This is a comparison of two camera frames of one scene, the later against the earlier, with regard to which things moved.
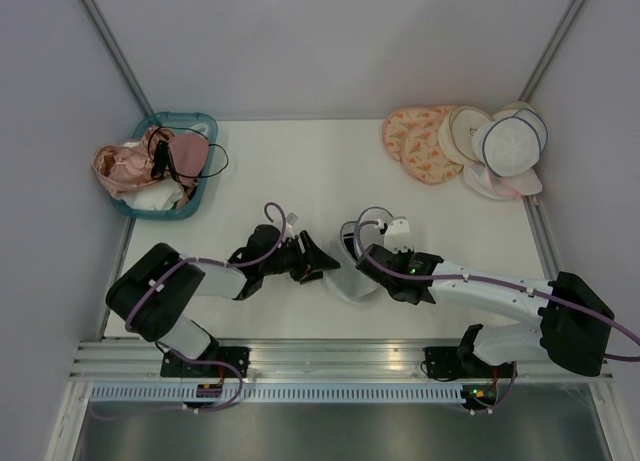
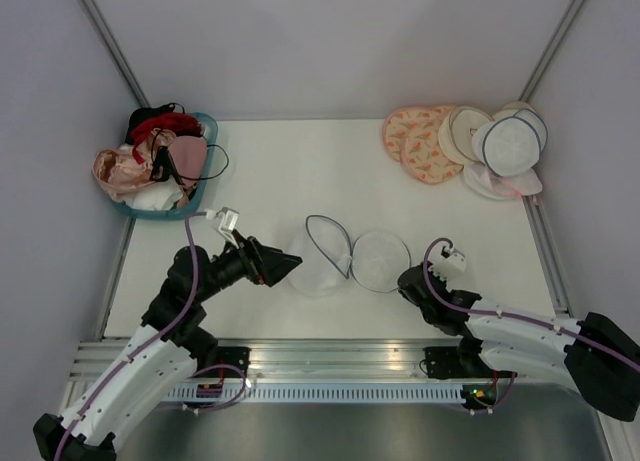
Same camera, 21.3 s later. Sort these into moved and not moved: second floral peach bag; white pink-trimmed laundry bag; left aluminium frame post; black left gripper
Moved: black left gripper
Not moved: second floral peach bag; white pink-trimmed laundry bag; left aluminium frame post
